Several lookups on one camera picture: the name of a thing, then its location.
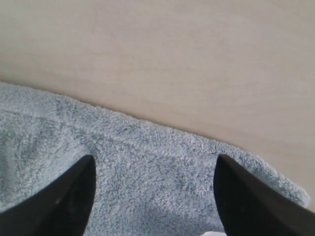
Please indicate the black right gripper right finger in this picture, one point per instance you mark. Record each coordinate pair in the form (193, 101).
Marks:
(248, 207)

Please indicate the light blue fluffy towel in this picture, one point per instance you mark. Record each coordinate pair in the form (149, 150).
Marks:
(151, 180)

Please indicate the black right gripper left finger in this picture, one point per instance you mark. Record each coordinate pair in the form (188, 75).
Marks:
(62, 208)

